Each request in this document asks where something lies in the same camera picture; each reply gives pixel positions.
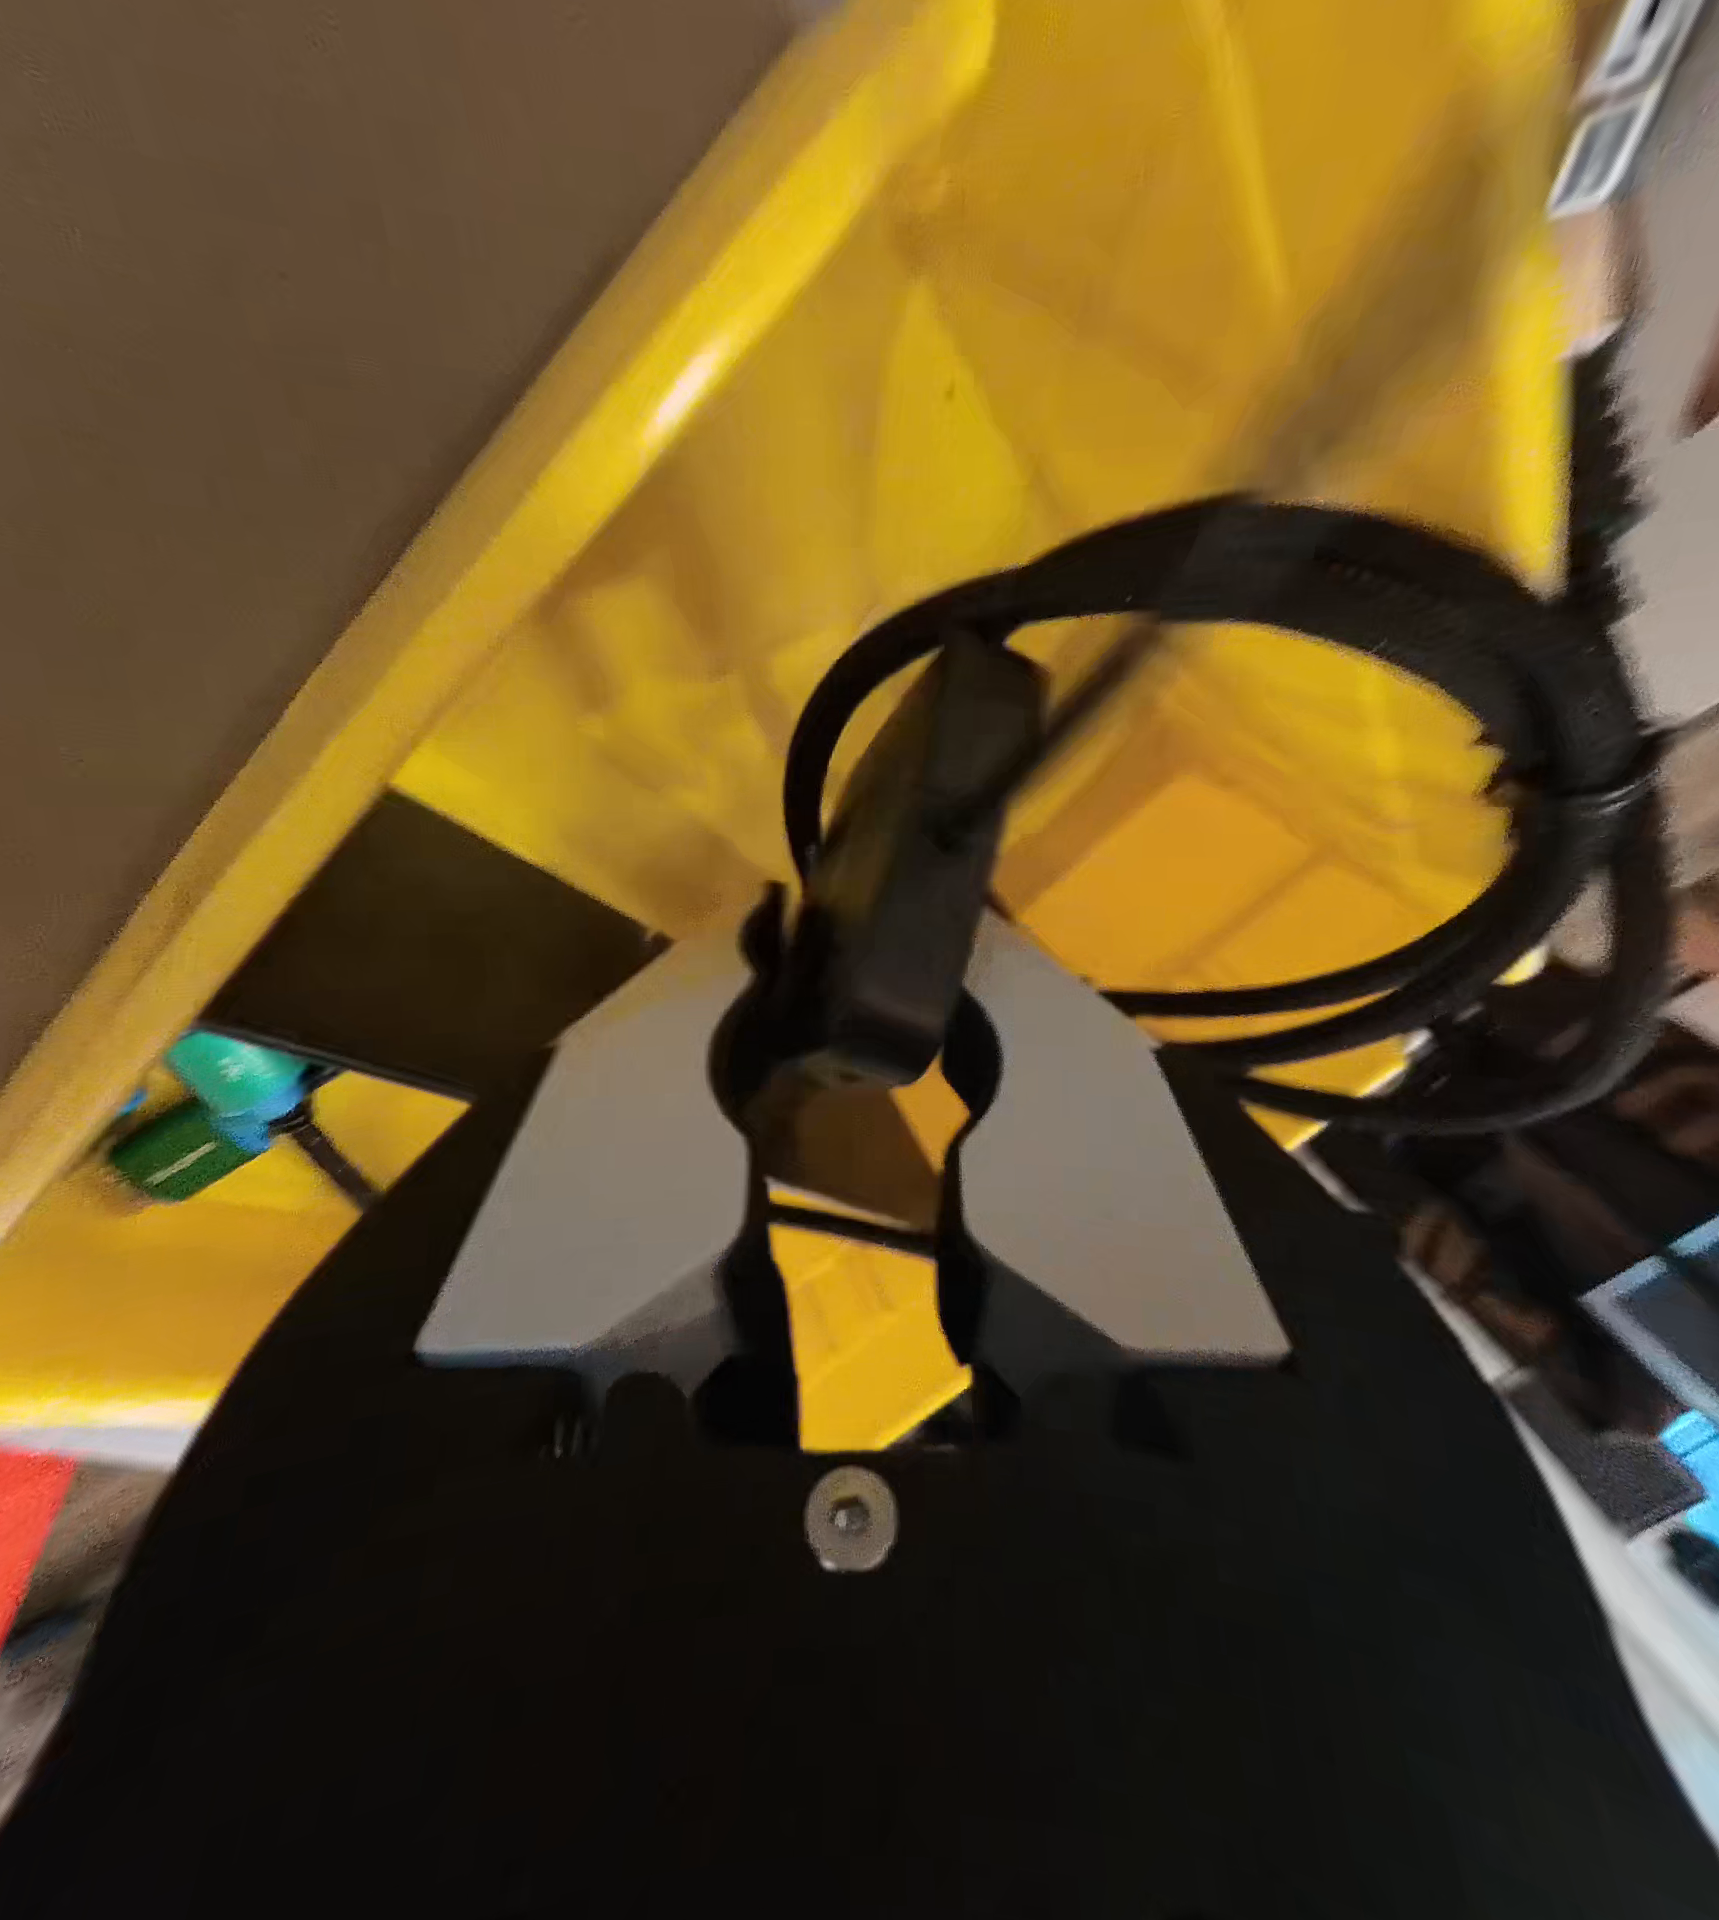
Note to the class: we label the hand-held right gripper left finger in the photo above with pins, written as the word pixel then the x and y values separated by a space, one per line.
pixel 604 1200

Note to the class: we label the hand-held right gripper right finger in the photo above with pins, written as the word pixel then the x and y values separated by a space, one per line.
pixel 1099 1200

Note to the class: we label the black adapter hub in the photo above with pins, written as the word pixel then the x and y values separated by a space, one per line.
pixel 920 871

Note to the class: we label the large yellow storage bin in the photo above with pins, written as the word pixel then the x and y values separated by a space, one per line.
pixel 1099 225

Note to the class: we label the black bin divider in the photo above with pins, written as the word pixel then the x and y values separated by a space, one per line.
pixel 424 931

